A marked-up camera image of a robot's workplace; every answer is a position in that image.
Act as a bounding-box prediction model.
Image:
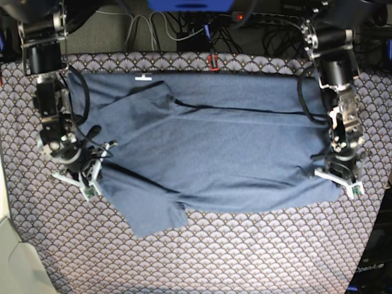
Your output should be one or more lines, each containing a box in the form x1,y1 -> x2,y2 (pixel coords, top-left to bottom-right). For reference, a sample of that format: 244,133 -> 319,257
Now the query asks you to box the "black OpenArm box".
345,187 -> 391,293

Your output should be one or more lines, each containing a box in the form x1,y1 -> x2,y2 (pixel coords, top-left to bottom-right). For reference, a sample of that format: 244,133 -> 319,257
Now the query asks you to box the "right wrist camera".
80,184 -> 102,202

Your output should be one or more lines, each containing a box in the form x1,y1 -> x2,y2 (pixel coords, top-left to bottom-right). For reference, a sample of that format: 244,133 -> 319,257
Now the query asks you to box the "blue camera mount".
148,0 -> 234,12

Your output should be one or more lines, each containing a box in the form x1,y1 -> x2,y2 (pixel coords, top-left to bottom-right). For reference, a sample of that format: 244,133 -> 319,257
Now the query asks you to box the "red table clamp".
208,54 -> 219,72

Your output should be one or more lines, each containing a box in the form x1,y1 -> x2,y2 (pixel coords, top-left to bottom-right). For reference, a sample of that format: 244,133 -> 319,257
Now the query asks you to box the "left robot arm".
296,1 -> 391,194

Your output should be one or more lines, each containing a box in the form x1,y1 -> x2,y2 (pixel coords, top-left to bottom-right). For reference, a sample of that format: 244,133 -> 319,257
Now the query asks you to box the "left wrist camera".
347,181 -> 364,200

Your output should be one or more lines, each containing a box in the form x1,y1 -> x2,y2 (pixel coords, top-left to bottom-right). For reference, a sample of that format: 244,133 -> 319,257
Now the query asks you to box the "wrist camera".
347,181 -> 364,200
80,184 -> 102,202

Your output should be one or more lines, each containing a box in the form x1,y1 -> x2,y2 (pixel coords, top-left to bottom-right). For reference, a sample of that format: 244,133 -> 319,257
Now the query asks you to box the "fan-patterned tablecloth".
1,62 -> 391,293

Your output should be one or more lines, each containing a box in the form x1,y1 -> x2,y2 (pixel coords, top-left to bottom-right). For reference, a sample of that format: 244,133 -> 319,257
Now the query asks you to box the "beige furniture corner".
0,146 -> 59,294

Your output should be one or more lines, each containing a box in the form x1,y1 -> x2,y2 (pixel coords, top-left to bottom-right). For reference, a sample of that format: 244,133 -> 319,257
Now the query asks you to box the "black power strip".
245,12 -> 300,26

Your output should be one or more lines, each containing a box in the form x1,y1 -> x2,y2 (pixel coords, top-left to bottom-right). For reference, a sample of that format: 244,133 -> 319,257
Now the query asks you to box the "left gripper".
311,128 -> 366,187

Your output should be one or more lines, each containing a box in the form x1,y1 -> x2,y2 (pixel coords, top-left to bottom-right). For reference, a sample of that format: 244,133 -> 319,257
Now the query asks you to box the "white cable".
88,0 -> 205,53

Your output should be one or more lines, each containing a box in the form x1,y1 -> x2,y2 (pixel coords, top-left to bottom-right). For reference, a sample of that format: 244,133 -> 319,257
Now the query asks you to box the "blue T-shirt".
81,73 -> 341,236

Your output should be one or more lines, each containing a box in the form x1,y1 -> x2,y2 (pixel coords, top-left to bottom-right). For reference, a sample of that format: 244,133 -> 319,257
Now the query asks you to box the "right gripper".
37,124 -> 117,190

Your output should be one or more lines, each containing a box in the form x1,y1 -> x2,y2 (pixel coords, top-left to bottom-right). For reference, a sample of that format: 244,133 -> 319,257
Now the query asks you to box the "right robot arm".
1,1 -> 114,197

